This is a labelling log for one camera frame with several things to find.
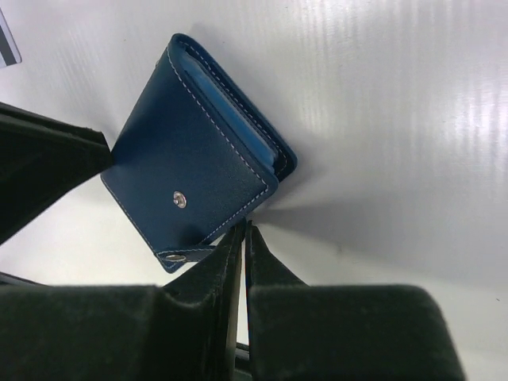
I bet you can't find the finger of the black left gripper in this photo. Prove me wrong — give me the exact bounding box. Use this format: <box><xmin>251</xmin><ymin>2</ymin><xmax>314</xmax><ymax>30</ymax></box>
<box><xmin>1</xmin><ymin>103</ymin><xmax>114</xmax><ymax>243</ymax></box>

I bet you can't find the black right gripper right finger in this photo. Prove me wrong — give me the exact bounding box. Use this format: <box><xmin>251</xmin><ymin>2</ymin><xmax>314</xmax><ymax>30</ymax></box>
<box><xmin>245</xmin><ymin>224</ymin><xmax>465</xmax><ymax>380</ymax></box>

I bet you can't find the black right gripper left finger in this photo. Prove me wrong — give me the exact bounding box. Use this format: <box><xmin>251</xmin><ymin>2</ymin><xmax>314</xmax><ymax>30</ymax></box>
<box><xmin>1</xmin><ymin>225</ymin><xmax>243</xmax><ymax>380</ymax></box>

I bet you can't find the blue leather card holder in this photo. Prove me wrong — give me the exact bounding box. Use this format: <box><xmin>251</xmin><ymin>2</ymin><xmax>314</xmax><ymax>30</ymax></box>
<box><xmin>101</xmin><ymin>33</ymin><xmax>298</xmax><ymax>273</ymax></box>

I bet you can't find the grey striped credit card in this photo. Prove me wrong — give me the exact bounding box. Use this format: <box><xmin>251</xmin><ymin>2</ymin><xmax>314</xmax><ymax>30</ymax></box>
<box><xmin>0</xmin><ymin>10</ymin><xmax>22</xmax><ymax>68</ymax></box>

